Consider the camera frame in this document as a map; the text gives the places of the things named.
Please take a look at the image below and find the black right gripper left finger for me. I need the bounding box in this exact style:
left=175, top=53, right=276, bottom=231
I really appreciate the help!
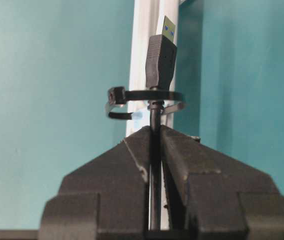
left=38, top=126, right=150, bottom=240

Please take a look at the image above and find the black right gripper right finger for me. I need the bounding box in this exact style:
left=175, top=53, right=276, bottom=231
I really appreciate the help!
left=160, top=126, right=284, bottom=240

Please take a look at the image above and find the black zip tie loop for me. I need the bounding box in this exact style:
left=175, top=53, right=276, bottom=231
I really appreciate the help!
left=105, top=86, right=186, bottom=120

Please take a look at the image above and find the aluminium extrusion frame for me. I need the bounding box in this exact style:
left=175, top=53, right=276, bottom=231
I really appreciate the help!
left=126, top=0, right=182, bottom=231

